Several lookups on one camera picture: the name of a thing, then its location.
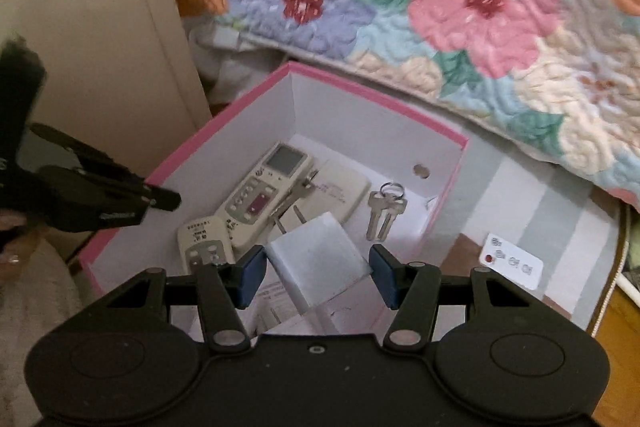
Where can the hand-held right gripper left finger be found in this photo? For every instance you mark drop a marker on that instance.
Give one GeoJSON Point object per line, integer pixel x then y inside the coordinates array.
{"type": "Point", "coordinates": [250, 278]}

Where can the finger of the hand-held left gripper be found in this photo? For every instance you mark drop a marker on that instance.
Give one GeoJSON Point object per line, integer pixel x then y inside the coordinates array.
{"type": "Point", "coordinates": [85, 152]}
{"type": "Point", "coordinates": [100, 202]}

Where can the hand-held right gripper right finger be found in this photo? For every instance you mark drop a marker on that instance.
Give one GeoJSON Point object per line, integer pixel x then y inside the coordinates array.
{"type": "Point", "coordinates": [382, 274]}

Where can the small white remote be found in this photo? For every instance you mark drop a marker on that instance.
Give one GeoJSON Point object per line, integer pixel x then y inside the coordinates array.
{"type": "Point", "coordinates": [200, 239]}

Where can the small white box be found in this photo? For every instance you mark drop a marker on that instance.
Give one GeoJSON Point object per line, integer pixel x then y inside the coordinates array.
{"type": "Point", "coordinates": [315, 262]}

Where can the silver key bunch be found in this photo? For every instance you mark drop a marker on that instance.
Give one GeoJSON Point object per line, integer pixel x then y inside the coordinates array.
{"type": "Point", "coordinates": [295, 198]}

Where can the pink cardboard box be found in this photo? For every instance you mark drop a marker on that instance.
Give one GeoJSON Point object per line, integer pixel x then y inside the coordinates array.
{"type": "Point", "coordinates": [350, 127]}

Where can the person's left hand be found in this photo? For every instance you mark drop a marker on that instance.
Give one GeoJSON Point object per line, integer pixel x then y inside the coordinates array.
{"type": "Point", "coordinates": [14, 252]}

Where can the printed paper sheet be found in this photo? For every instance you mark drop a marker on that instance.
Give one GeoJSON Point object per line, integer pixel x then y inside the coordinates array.
{"type": "Point", "coordinates": [275, 307]}

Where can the white remote with screen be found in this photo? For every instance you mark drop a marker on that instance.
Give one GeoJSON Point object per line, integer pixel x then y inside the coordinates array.
{"type": "Point", "coordinates": [260, 192]}

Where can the white remote with pink label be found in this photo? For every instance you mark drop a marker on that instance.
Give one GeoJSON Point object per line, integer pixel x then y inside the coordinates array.
{"type": "Point", "coordinates": [340, 192]}

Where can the white fuzzy cloth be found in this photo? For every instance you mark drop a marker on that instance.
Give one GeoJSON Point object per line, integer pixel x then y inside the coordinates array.
{"type": "Point", "coordinates": [45, 292]}

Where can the white card with red dot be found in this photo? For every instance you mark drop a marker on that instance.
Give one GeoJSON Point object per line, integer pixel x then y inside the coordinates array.
{"type": "Point", "coordinates": [520, 268]}

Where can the striped mat with white trim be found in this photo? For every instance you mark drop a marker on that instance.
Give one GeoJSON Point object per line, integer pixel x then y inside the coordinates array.
{"type": "Point", "coordinates": [525, 207]}

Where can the white bed skirt cloth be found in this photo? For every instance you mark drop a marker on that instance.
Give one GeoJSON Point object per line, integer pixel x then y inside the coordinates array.
{"type": "Point", "coordinates": [225, 67]}

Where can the floral quilt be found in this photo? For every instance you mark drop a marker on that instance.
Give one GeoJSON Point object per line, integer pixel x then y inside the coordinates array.
{"type": "Point", "coordinates": [450, 7]}

